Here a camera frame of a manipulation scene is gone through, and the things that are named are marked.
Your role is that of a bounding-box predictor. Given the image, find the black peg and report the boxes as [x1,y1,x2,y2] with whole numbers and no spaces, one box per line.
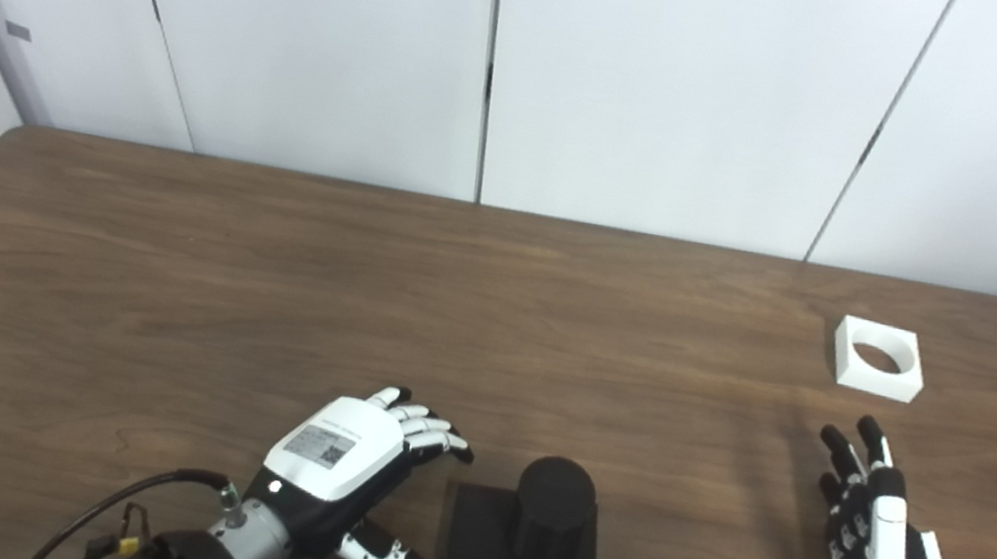
[443,440,615,559]

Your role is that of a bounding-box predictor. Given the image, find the white square piece with hole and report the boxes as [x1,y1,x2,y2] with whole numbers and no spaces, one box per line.
[825,313,934,406]

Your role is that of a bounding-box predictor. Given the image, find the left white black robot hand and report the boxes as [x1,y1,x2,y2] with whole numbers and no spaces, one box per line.
[234,364,492,559]

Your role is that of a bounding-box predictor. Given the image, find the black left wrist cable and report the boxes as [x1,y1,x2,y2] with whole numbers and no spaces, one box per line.
[29,445,233,559]

